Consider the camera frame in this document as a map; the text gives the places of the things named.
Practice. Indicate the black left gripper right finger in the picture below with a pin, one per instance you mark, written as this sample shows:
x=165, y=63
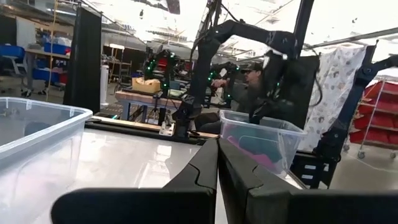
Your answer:
x=264, y=205

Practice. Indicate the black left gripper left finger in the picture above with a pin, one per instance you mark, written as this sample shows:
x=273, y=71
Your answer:
x=186, y=205

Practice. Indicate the dark green towel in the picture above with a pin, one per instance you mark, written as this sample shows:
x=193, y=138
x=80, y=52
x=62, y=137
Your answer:
x=261, y=146

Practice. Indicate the magenta towel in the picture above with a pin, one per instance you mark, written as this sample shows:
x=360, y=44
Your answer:
x=264, y=158

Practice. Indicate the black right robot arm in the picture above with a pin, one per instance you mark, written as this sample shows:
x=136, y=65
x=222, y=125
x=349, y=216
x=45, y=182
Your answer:
x=205, y=62

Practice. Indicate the person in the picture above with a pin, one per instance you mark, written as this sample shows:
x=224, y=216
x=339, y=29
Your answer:
x=245, y=96

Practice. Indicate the large clear plastic bin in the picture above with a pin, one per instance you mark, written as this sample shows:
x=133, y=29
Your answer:
x=290, y=140

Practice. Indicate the person's hand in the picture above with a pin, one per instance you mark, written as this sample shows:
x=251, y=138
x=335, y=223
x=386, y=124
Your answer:
x=219, y=83

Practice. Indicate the white printed cloth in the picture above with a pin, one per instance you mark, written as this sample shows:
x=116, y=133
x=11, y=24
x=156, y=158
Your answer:
x=335, y=81

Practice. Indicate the white power strip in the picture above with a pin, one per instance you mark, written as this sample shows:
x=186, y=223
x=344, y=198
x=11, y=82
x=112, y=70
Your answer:
x=166, y=130

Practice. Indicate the white table mat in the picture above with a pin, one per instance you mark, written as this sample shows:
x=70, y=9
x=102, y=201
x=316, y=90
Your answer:
x=124, y=155

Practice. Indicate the wooden table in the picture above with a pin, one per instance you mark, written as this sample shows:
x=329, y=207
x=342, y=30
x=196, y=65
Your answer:
x=130, y=124

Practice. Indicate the red shelf cart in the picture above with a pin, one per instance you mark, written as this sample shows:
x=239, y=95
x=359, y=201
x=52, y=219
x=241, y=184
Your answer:
x=379, y=109

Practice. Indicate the wooden workbench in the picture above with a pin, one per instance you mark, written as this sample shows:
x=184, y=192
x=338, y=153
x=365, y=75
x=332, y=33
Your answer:
x=140, y=98

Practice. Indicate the tan cardboard box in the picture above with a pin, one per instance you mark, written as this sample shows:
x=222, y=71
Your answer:
x=146, y=85

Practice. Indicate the white cylinder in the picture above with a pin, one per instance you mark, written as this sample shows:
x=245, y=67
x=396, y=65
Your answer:
x=104, y=84

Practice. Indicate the small clear plastic bin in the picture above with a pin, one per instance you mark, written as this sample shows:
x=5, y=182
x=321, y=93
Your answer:
x=37, y=149

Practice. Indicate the black partition panel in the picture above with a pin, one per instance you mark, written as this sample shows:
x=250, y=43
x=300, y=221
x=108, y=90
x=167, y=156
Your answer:
x=82, y=62

